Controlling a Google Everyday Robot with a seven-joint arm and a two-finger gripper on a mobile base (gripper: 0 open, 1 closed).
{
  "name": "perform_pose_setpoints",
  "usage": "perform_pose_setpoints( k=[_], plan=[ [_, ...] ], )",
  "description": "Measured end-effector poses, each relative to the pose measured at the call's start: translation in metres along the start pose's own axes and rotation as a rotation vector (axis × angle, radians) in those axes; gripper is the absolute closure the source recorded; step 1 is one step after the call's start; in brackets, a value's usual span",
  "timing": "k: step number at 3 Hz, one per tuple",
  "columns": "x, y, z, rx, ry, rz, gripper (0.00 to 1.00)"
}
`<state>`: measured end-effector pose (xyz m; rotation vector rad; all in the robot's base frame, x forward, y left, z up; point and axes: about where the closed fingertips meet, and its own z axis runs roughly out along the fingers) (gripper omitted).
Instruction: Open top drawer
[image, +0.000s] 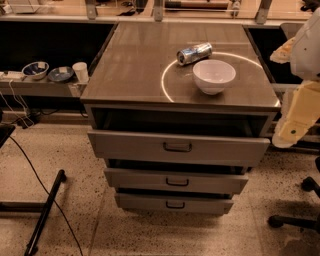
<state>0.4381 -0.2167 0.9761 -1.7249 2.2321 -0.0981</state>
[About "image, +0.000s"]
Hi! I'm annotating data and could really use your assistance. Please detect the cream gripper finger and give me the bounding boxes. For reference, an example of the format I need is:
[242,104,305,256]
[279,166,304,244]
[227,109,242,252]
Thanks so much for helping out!
[270,37,295,64]
[272,81,320,148]

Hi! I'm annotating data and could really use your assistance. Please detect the grey top drawer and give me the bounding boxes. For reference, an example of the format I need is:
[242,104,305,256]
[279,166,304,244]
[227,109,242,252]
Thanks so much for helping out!
[88,130,269,167]

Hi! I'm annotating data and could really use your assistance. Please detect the grey drawer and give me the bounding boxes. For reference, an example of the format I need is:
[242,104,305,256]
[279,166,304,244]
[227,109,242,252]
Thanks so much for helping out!
[88,130,269,167]
[115,193,234,215]
[105,168,248,195]

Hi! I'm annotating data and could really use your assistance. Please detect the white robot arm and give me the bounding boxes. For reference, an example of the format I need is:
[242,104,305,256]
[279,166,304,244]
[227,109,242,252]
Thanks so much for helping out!
[270,8,320,148]

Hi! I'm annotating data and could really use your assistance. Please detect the grey drawer cabinet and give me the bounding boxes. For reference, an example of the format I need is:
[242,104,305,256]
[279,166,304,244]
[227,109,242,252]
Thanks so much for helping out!
[81,22,280,200]

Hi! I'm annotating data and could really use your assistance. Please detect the grey middle drawer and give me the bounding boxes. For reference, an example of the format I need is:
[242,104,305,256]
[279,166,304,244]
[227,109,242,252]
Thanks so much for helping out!
[105,168,248,195]

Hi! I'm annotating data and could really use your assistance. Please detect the grey bottom drawer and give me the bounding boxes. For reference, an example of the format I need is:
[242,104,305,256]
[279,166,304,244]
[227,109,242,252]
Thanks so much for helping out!
[115,193,234,215]

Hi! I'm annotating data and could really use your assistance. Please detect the white ceramic bowl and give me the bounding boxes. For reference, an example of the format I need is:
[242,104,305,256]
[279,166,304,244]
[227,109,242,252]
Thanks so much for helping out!
[193,59,236,95]

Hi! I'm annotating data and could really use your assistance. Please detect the crushed silver blue can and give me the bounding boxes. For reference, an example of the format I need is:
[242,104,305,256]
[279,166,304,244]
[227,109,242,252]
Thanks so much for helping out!
[176,43,212,66]

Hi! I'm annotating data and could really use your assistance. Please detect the black office chair base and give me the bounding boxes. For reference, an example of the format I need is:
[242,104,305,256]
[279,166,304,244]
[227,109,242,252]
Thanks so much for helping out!
[267,156,320,234]

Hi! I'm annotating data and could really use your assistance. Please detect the white paper cup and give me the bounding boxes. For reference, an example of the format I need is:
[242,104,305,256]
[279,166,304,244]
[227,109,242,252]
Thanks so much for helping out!
[72,62,89,83]

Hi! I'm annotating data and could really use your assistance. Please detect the blue white bowl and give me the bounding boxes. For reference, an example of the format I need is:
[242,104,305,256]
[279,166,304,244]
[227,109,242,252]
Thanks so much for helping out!
[22,61,49,80]

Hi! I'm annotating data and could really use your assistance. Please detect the white power strip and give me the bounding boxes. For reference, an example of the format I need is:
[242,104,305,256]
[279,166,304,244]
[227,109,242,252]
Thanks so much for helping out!
[0,71,24,80]

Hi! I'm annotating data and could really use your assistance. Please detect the grey side shelf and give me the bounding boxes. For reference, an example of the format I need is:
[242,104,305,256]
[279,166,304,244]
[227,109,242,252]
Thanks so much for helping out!
[0,79,86,98]

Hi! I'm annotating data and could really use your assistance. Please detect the black metal stand leg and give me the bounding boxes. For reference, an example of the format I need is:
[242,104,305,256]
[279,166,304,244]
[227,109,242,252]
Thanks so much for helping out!
[0,170,66,256]

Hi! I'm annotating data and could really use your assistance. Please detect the white hanging cable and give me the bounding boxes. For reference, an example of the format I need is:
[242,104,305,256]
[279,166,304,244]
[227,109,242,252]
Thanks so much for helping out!
[0,79,34,129]

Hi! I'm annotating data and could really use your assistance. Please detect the black floor cable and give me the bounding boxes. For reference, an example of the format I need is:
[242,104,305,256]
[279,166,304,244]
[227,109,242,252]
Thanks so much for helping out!
[8,134,84,256]

